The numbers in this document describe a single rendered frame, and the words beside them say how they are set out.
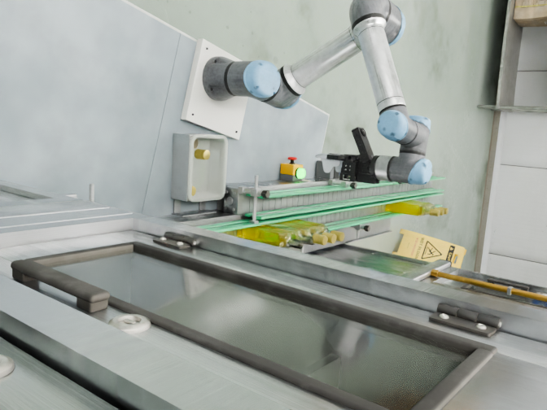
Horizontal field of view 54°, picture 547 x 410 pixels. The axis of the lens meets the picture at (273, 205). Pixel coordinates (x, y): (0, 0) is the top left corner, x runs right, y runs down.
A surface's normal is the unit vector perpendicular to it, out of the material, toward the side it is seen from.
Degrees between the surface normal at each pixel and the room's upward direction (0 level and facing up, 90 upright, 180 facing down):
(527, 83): 90
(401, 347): 90
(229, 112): 0
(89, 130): 0
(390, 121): 90
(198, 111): 0
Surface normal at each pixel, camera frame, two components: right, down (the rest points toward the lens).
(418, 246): -0.29, -0.41
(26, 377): 0.07, -0.99
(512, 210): -0.61, 0.07
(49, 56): 0.79, 0.14
